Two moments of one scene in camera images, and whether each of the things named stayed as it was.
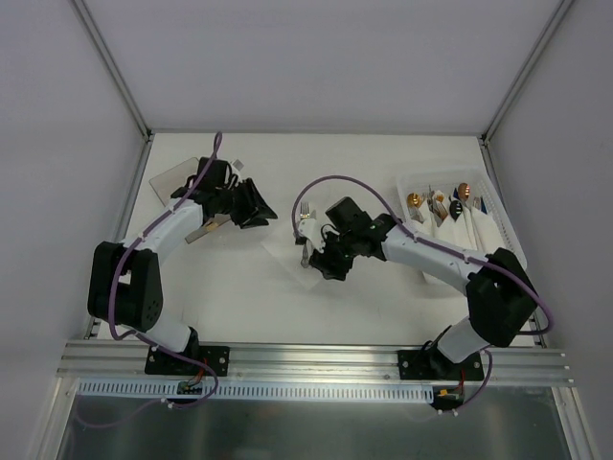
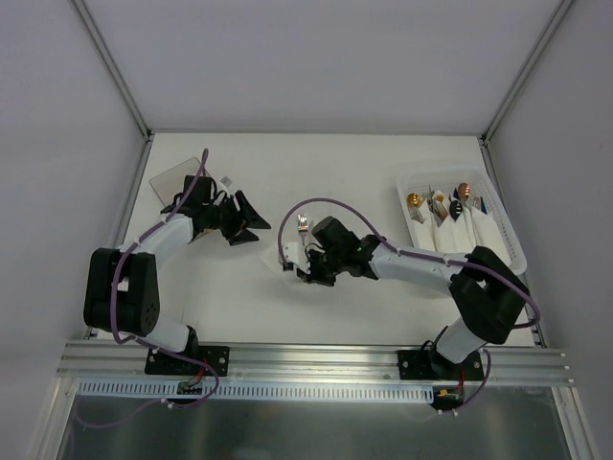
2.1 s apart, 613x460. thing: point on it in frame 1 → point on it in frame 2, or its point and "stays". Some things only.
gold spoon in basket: x=414 y=202 stays
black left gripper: x=244 y=203 → x=231 y=218
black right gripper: x=332 y=256 stays
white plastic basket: x=471 y=180 stays
